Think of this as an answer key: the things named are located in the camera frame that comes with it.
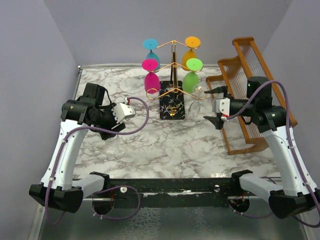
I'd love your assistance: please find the orange wine glass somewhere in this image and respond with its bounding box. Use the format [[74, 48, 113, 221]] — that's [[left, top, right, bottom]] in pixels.
[[181, 36, 201, 72]]

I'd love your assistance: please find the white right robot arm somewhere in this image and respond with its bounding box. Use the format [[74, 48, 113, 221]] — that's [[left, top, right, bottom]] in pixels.
[[205, 76, 320, 219]]

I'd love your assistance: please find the blue wine glass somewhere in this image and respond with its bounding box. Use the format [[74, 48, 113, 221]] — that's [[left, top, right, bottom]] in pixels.
[[142, 38, 160, 64]]

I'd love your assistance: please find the pink wine glass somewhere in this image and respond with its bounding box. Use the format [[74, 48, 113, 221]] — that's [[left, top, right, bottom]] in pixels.
[[141, 58, 161, 94]]

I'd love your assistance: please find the clear wine glass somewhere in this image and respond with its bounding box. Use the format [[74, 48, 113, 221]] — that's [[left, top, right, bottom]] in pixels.
[[110, 135, 128, 159]]

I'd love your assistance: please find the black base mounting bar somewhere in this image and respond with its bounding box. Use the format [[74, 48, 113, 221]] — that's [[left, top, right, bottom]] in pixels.
[[89, 177, 253, 209]]

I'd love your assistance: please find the gold wine glass rack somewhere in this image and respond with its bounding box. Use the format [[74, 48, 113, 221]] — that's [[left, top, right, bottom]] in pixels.
[[145, 40, 195, 121]]

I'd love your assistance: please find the clear champagne flute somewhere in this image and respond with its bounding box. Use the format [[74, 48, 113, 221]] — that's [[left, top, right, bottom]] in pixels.
[[188, 84, 207, 120]]

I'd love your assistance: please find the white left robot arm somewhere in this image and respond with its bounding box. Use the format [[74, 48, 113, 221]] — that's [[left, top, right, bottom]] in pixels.
[[29, 83, 126, 213]]

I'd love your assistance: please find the green wine glass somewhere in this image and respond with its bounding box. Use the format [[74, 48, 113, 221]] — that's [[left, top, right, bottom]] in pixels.
[[182, 58, 203, 94]]

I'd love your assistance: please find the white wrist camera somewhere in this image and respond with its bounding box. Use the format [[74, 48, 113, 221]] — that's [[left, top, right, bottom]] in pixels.
[[212, 98, 231, 122], [111, 97, 136, 124]]

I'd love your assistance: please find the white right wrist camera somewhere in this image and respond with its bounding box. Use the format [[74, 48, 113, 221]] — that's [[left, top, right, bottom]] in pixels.
[[212, 98, 231, 122]]

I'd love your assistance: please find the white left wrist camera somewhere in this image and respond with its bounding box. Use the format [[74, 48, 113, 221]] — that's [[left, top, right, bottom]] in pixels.
[[111, 97, 136, 124]]

